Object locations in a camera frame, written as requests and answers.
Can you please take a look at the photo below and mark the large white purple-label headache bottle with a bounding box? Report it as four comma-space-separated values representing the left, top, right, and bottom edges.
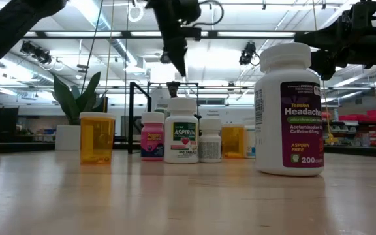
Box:
254, 42, 325, 177

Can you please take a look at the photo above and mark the black wire frame shelf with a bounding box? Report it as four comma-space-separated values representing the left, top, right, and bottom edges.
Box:
128, 81, 200, 155

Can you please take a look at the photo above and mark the green leafy plant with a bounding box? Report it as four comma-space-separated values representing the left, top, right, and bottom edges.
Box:
52, 71, 109, 127

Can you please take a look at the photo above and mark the yellow hanging cord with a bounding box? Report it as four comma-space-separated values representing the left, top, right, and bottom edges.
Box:
311, 0, 339, 145

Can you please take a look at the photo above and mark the large amber vial white cap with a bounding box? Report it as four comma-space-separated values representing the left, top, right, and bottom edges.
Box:
79, 112, 117, 166

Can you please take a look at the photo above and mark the small amber vial white cap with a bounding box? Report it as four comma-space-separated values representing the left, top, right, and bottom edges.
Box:
221, 123, 246, 160

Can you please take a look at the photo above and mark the white bottle blue label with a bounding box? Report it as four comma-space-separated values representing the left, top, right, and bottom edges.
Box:
243, 125, 257, 159

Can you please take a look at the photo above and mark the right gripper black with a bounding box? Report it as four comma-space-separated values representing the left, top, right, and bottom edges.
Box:
294, 1, 376, 81

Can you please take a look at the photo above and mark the black ceiling spotlight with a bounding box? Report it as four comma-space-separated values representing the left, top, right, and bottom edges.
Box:
20, 40, 52, 65
239, 41, 257, 66

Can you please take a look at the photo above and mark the pink Pepto bottle white cap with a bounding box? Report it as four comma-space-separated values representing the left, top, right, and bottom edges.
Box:
140, 111, 166, 162

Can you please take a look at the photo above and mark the white hanging cable loop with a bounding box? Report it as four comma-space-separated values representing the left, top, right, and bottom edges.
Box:
128, 1, 145, 23

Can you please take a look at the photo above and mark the small white barcode bottle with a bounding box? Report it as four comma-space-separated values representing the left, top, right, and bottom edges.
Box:
198, 117, 223, 164

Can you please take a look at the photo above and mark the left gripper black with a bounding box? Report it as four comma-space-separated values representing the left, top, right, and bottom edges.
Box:
145, 0, 202, 78

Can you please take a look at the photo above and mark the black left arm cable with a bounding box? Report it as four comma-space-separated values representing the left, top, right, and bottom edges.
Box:
191, 0, 225, 29

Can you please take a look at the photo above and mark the white aspirin bottle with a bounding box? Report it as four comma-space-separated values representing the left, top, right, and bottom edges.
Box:
163, 97, 200, 165

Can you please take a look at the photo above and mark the white plant pot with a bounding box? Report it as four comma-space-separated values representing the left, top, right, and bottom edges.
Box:
55, 125, 81, 151

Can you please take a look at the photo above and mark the storage rack with red bins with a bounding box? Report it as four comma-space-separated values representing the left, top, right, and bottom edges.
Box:
321, 109, 376, 148

